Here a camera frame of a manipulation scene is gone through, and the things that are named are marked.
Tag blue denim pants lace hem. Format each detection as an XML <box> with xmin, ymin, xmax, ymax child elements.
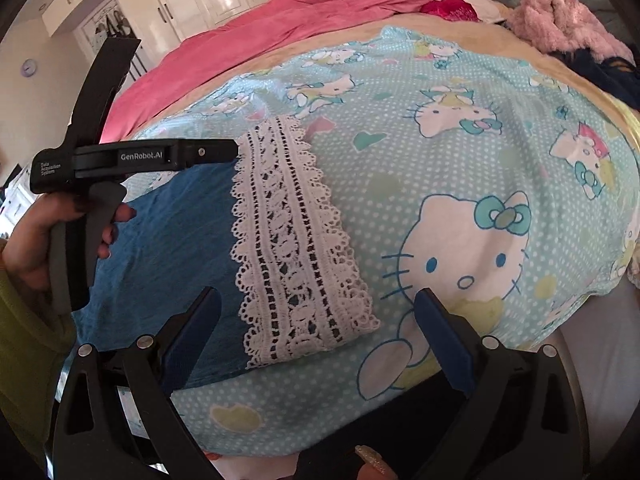
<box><xmin>74</xmin><ymin>116</ymin><xmax>380</xmax><ymax>387</ymax></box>

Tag left hand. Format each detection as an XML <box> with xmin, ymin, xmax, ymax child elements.
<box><xmin>1</xmin><ymin>193</ymin><xmax>96</xmax><ymax>296</ymax></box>

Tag white drawer chest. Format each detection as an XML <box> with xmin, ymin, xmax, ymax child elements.
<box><xmin>0</xmin><ymin>166</ymin><xmax>38</xmax><ymax>240</ymax></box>

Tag hanging black bags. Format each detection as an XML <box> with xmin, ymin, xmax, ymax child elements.
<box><xmin>104</xmin><ymin>8</ymin><xmax>134</xmax><ymax>38</ymax></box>

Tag Hello Kitty blue bedsheet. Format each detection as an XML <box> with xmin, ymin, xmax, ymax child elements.
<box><xmin>137</xmin><ymin>26</ymin><xmax>639</xmax><ymax>456</ymax></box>

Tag pink duvet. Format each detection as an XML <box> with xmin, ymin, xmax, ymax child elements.
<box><xmin>101</xmin><ymin>0</ymin><xmax>431</xmax><ymax>143</ymax></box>

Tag red pillow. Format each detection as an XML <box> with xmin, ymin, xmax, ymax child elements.
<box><xmin>420</xmin><ymin>0</ymin><xmax>480</xmax><ymax>23</ymax></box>

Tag pink fluffy garment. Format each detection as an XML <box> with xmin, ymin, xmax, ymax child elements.
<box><xmin>506</xmin><ymin>0</ymin><xmax>634</xmax><ymax>64</ymax></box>

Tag purple wall clock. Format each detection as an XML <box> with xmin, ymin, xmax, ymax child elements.
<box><xmin>21</xmin><ymin>58</ymin><xmax>38</xmax><ymax>78</ymax></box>

